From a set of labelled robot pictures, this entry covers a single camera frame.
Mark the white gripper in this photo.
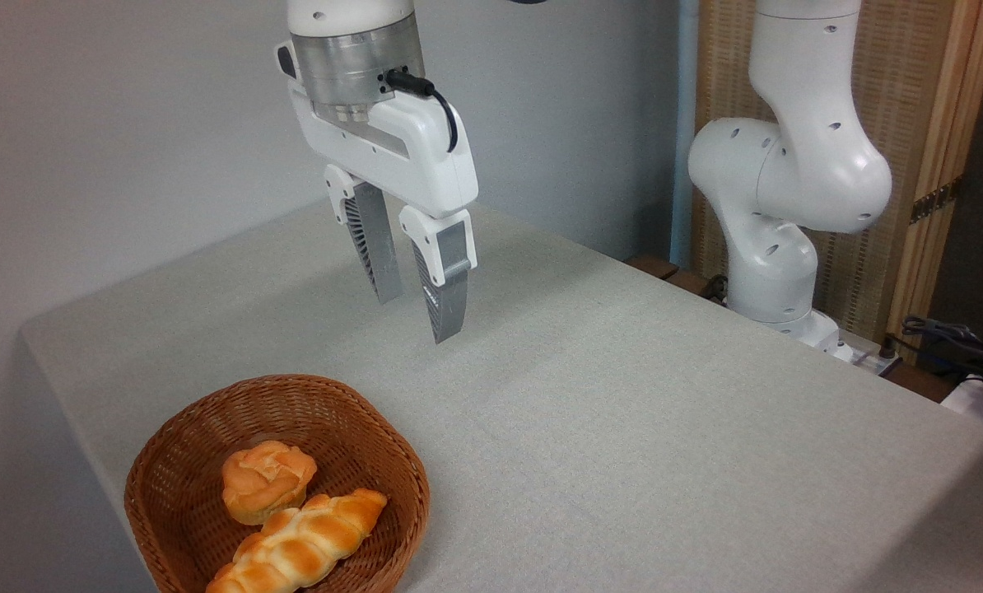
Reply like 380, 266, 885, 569
288, 78, 480, 345

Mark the long braided bread loaf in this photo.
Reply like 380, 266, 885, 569
205, 488, 389, 593

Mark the brown wicker basket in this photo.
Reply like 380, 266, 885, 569
123, 375, 431, 593

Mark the round golden bread bun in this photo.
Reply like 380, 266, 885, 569
221, 440, 318, 526

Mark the grey tablecloth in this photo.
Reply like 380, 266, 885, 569
18, 198, 983, 593

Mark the wooden rattan folding screen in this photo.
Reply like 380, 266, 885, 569
693, 0, 983, 363

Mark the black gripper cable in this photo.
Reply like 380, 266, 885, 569
384, 69, 459, 154

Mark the black cable bundle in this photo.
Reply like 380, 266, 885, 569
880, 315, 983, 381

